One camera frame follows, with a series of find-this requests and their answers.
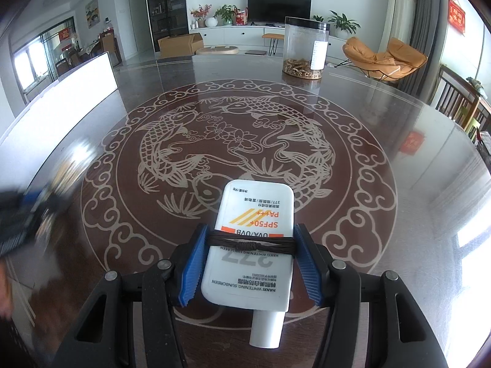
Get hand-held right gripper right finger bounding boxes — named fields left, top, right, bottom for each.
left=293, top=223, right=442, bottom=368

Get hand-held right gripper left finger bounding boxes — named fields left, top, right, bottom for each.
left=57, top=223, right=210, bottom=368

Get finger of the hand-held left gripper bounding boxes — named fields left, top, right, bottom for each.
left=0, top=187, right=74, bottom=219
left=0, top=217, right=41, bottom=257

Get white sunscreen tube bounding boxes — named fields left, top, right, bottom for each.
left=200, top=179, right=296, bottom=349

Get white storage box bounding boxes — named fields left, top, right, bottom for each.
left=0, top=52, right=119, bottom=146

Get clear jar with black lid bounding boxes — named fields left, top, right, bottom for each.
left=282, top=16, right=331, bottom=80

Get cardboard box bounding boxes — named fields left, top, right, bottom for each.
left=157, top=33, right=204, bottom=59

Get oval wooden board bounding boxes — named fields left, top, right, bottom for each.
left=195, top=45, right=240, bottom=55

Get dark wooden chair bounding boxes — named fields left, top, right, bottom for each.
left=435, top=64, right=482, bottom=129

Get orange lounge chair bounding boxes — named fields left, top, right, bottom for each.
left=342, top=37, right=428, bottom=82

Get dark glass display cabinet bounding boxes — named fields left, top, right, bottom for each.
left=144, top=0, right=190, bottom=52

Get wooden bench with black legs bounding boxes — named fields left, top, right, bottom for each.
left=262, top=33, right=286, bottom=56

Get white television cabinet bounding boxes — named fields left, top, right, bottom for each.
left=189, top=24, right=348, bottom=51

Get large leafy potted plant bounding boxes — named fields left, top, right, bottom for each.
left=329, top=11, right=361, bottom=39

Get red flowers in vase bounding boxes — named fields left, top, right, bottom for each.
left=191, top=5, right=212, bottom=28

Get green potted plant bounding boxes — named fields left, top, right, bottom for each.
left=215, top=5, right=239, bottom=27

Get black television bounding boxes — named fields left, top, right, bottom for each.
left=247, top=0, right=312, bottom=26

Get grey curtain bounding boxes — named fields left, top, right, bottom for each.
left=404, top=0, right=449, bottom=102

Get covered standing air conditioner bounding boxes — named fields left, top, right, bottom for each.
left=378, top=0, right=418, bottom=60

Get framed wall painting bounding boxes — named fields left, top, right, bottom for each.
left=84, top=0, right=99, bottom=29

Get red wall hanging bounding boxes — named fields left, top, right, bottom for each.
left=448, top=0, right=466, bottom=35

